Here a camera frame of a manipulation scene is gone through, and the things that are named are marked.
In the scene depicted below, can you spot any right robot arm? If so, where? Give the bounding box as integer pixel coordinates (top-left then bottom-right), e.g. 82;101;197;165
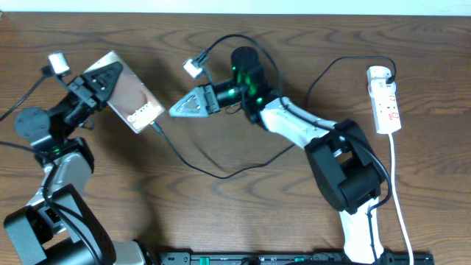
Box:
169;46;391;264

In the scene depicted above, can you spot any white power strip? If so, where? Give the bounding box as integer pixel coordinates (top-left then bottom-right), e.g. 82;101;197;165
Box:
366;66;402;135

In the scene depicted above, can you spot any black left camera cable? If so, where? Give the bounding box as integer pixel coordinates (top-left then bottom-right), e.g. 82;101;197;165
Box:
0;68;104;265

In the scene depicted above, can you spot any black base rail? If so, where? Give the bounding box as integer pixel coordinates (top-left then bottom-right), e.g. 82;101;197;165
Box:
157;251;435;265

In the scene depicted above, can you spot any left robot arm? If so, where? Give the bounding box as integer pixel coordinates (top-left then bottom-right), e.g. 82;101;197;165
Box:
4;62;160;264

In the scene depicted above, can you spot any black camera cable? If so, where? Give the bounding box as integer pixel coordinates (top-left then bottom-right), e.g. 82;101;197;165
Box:
0;68;104;265
198;34;393;264

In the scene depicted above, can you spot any black charger cable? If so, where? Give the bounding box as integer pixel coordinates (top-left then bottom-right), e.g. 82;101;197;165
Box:
150;55;397;180

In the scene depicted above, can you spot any black right camera cable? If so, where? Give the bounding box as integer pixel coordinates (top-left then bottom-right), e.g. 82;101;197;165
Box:
198;34;393;264

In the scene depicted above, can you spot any white power strip cord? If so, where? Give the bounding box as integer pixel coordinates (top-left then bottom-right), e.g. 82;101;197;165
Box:
387;132;415;265

